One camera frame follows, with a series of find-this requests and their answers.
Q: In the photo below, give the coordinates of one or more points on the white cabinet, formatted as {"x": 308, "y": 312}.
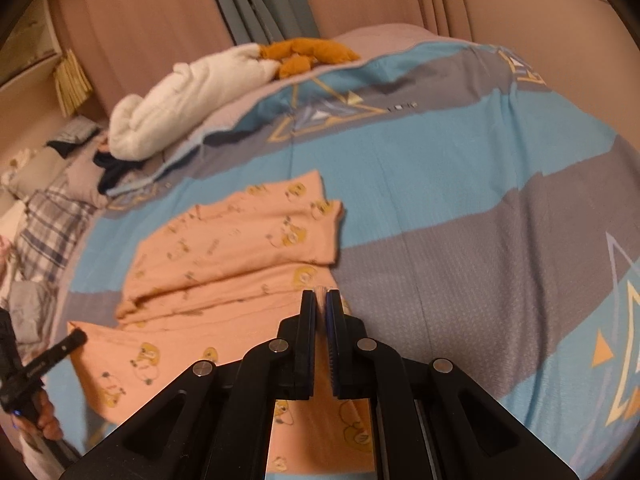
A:
{"x": 27, "y": 35}

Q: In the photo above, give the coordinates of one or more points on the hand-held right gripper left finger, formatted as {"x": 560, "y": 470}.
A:
{"x": 311, "y": 355}

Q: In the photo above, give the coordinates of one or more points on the blue and grey bedspread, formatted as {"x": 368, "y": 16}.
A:
{"x": 450, "y": 185}

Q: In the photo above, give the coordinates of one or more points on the blue-grey curtain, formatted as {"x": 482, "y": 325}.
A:
{"x": 250, "y": 0}

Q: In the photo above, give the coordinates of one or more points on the light grey cloth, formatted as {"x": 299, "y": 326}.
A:
{"x": 27, "y": 310}

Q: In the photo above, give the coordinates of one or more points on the pink cartoon print garment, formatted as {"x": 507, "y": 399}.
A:
{"x": 225, "y": 240}

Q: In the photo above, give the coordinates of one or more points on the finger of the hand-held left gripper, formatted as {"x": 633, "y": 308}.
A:
{"x": 62, "y": 349}

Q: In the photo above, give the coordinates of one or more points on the dark navy clothing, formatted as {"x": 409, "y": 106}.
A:
{"x": 112, "y": 174}

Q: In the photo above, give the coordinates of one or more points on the orange plush toy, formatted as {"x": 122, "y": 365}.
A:
{"x": 300, "y": 50}

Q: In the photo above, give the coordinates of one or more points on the blue striped cloth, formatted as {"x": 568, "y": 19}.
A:
{"x": 74, "y": 132}

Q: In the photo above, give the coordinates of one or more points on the yellow fringed cloth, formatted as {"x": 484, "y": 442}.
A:
{"x": 72, "y": 82}

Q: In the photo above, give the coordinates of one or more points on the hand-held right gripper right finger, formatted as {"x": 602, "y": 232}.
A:
{"x": 334, "y": 355}

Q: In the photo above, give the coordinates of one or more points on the white fluffy blanket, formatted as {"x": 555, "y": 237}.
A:
{"x": 175, "y": 105}

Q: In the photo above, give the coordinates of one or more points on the plaid pillow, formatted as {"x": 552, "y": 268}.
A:
{"x": 50, "y": 232}

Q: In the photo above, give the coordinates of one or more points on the grey pillow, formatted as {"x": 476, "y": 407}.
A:
{"x": 82, "y": 180}

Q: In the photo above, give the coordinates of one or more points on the beige printed pillow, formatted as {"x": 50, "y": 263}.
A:
{"x": 22, "y": 170}

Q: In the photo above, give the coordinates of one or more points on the person's left hand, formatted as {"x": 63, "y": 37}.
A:
{"x": 49, "y": 417}

